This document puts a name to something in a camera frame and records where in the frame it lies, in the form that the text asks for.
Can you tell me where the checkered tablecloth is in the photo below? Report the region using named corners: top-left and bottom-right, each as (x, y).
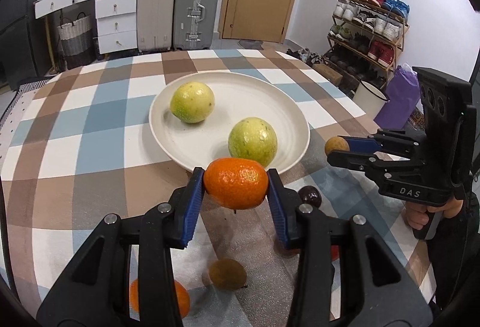
top-left (1, 50), bottom-right (435, 326)

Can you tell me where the wooden shoe rack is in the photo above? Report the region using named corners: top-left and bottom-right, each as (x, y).
top-left (321, 0), bottom-right (410, 90)

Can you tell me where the white drawer cabinet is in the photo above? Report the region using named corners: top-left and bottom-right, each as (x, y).
top-left (34, 0), bottom-right (137, 55)

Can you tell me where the white bucket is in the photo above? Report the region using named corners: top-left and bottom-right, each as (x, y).
top-left (353, 80), bottom-right (390, 119)

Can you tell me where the dark red cherry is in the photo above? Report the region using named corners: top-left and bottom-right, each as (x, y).
top-left (298, 186), bottom-right (322, 208)

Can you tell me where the silver suitcase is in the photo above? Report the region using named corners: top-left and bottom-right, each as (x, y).
top-left (172, 0), bottom-right (218, 50)

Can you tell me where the woven laundry basket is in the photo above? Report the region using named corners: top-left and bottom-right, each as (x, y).
top-left (57, 12), bottom-right (96, 70)

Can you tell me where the person's right hand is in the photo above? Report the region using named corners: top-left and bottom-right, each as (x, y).
top-left (403, 194), bottom-right (464, 230)

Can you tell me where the red cherry tomato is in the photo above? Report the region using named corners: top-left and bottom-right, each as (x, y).
top-left (330, 246), bottom-right (339, 262)

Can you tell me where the purple bag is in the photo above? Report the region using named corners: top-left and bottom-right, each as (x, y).
top-left (374, 63), bottom-right (421, 129)

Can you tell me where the green striped guava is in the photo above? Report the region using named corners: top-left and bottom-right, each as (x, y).
top-left (169, 81), bottom-right (216, 124)

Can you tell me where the cream round plate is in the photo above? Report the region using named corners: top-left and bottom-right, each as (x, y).
top-left (149, 71), bottom-right (310, 174)

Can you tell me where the orange mandarin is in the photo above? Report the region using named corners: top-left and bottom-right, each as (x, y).
top-left (129, 279), bottom-right (191, 318)
top-left (203, 158), bottom-right (269, 211)

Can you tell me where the beige suitcase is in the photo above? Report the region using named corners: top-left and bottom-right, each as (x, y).
top-left (137, 0), bottom-right (174, 52)

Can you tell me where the brown longan front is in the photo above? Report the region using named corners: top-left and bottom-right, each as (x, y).
top-left (208, 258), bottom-right (247, 291)

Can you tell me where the large yellow-green guava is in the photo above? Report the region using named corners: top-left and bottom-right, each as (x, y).
top-left (228, 117), bottom-right (278, 168)

